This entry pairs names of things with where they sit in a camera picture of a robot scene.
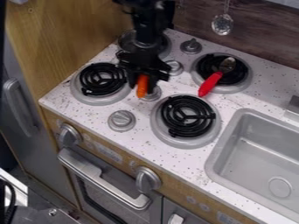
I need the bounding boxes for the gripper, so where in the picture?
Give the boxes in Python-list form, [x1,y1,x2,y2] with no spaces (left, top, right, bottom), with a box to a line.
[115,48,173,95]

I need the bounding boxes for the red-handled silver spoon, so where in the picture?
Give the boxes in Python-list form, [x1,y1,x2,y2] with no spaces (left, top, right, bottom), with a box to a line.
[196,56,238,98]

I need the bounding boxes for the orange toy carrot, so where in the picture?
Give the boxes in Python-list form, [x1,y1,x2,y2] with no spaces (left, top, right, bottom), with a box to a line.
[135,73,151,99]

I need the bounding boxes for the silver hanging tool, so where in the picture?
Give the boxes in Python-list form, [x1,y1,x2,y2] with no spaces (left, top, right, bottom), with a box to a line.
[210,0,235,37]

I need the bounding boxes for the toy stove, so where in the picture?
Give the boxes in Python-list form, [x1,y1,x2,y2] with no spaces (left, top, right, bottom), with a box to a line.
[68,29,255,151]

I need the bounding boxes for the toy sink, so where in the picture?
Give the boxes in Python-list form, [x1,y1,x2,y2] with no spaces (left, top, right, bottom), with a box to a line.
[203,108,299,223]

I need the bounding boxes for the grey toy fridge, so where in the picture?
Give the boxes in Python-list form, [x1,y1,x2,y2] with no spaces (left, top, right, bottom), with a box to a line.
[0,34,80,207]

